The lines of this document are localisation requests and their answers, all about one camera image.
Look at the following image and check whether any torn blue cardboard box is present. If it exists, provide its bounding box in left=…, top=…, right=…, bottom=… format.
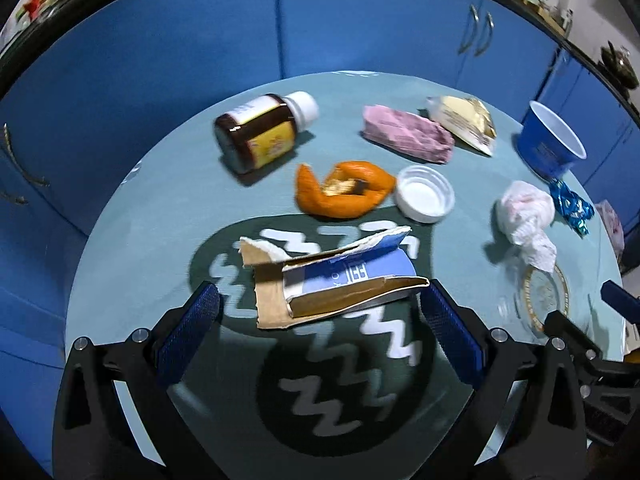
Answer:
left=236, top=225, right=431, bottom=331

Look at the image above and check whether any orange peel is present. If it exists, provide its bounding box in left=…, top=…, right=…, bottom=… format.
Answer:
left=295, top=160, right=398, bottom=221

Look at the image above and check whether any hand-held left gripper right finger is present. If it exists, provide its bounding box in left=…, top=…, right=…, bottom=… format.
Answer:
left=419, top=277, right=588, bottom=480

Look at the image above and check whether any blue kitchen base cabinet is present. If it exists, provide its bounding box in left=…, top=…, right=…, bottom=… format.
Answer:
left=0, top=0, right=640, bottom=466

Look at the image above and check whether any yellow snack bag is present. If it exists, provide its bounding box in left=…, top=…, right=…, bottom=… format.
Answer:
left=426, top=95, right=498, bottom=157

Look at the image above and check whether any pink sponge piece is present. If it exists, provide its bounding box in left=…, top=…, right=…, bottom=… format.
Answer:
left=361, top=105, right=456, bottom=165

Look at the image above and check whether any dark wok with glass lid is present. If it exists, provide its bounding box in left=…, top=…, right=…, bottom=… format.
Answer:
left=600, top=40, right=640, bottom=88

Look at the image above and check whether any blue paper cup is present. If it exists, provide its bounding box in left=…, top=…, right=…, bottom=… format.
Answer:
left=515, top=101, right=587, bottom=181

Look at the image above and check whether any brown medicine bottle white cap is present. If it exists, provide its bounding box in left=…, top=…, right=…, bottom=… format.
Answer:
left=214, top=91, right=320, bottom=176

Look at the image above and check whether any white plastic lid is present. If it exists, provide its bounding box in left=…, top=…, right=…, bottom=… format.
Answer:
left=394, top=165, right=456, bottom=224

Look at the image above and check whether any shiny blue candy wrapper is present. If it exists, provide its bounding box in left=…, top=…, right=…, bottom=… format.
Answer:
left=547, top=177, right=596, bottom=237

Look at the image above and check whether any metal cabinet door handle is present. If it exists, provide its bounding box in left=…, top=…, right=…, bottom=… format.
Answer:
left=459, top=4, right=481, bottom=53
left=475, top=10, right=495, bottom=56

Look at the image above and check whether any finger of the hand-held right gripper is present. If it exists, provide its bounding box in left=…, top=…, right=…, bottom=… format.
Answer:
left=600, top=280, right=640, bottom=323
left=544, top=310, right=640, bottom=401

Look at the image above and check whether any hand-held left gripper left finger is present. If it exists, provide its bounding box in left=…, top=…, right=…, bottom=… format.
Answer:
left=52, top=280, right=223, bottom=480

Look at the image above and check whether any black kitchen countertop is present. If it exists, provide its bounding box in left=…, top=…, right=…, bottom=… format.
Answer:
left=0, top=0, right=640, bottom=126

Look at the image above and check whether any crumpled white tissue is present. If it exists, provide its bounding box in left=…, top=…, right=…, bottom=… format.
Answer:
left=495, top=180, right=558, bottom=273

